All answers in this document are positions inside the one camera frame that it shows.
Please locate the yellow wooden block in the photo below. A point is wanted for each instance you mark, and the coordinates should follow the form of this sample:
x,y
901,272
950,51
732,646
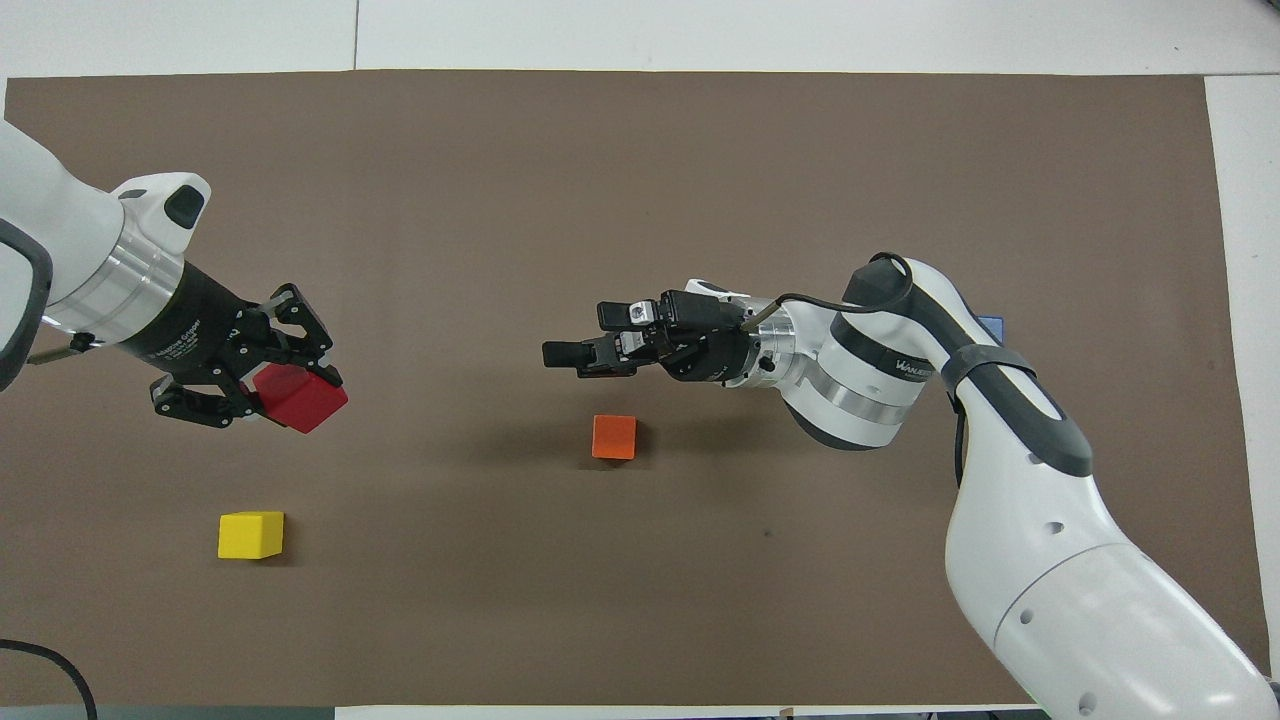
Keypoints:
x,y
250,535

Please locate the red wooden block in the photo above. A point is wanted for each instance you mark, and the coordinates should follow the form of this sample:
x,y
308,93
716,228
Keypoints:
x,y
300,400

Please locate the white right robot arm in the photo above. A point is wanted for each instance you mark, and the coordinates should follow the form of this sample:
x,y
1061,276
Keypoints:
x,y
1040,500

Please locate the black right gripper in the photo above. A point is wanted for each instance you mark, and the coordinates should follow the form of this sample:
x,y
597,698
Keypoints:
x,y
705,345

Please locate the orange wooden block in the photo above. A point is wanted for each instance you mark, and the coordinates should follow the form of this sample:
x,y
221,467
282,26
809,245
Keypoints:
x,y
614,437

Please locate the brown table mat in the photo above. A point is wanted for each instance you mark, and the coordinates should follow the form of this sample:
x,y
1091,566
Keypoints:
x,y
640,180

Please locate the blue wooden block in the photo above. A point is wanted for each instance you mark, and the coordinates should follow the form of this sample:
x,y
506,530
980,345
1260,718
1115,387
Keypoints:
x,y
992,326

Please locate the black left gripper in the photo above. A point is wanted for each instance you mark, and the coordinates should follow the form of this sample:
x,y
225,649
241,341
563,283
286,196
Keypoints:
x,y
195,325

